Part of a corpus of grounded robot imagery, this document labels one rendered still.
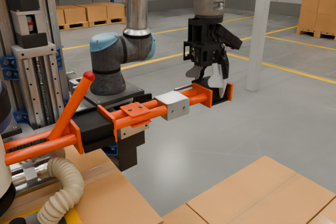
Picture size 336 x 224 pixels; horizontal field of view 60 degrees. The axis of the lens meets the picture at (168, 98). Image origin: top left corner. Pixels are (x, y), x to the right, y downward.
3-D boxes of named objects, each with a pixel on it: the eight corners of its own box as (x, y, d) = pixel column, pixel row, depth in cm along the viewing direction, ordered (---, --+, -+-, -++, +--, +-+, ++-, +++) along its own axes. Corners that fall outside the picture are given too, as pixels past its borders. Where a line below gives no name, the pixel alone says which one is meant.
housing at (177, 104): (168, 122, 71) (167, 105, 69) (153, 111, 76) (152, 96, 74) (190, 114, 75) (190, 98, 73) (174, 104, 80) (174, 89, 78)
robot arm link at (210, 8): (210, -5, 75) (233, -2, 69) (209, 14, 77) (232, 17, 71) (187, -3, 71) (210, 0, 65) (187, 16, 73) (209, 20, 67)
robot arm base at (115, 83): (84, 87, 126) (81, 66, 122) (114, 79, 135) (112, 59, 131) (101, 98, 115) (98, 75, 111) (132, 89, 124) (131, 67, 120)
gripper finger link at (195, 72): (178, 84, 84) (187, 58, 78) (194, 79, 87) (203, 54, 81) (184, 91, 82) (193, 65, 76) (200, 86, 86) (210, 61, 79)
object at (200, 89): (209, 108, 77) (210, 91, 75) (191, 99, 82) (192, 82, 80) (232, 100, 81) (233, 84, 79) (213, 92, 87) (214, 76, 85)
